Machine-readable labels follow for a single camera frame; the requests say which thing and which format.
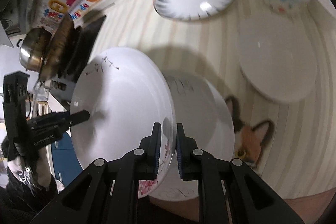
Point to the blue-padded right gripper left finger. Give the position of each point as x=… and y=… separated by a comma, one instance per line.
x=149, y=162

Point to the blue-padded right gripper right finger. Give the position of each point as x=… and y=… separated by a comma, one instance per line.
x=187, y=166

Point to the white plate grey flower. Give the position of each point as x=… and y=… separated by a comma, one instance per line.
x=205, y=117

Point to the white plate pink flowers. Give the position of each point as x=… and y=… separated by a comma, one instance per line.
x=125, y=94

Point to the white bowl red flowers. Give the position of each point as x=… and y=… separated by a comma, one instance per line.
x=276, y=57

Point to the gloved left hand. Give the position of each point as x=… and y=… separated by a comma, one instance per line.
x=35, y=175

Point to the calico cat plush mat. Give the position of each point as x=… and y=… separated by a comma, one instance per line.
x=250, y=141

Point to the stainless steel pot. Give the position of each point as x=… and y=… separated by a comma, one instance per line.
x=33, y=48

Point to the black induction cooktop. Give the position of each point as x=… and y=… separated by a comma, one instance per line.
x=76, y=54

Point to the black wok with food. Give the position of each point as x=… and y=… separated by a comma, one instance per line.
x=55, y=49

